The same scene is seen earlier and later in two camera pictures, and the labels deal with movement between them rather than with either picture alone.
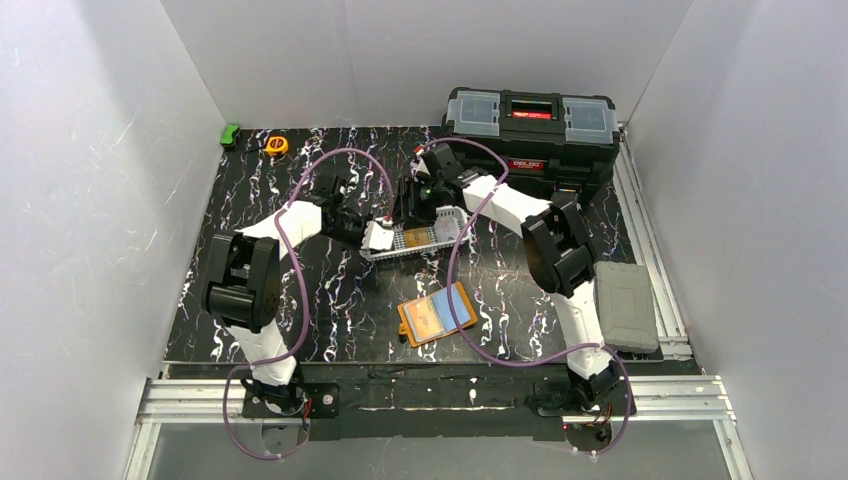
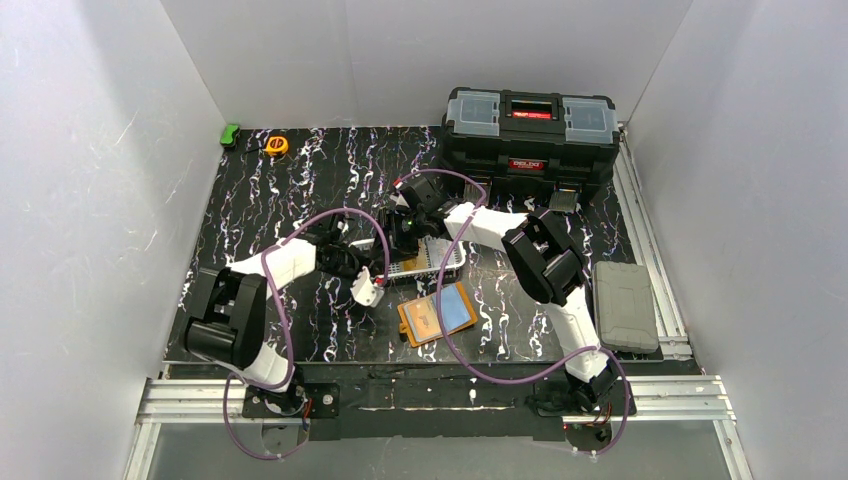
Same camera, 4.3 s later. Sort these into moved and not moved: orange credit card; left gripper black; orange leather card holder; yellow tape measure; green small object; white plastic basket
Moved: white plastic basket; left gripper black
Not moved: yellow tape measure; orange leather card holder; green small object; orange credit card
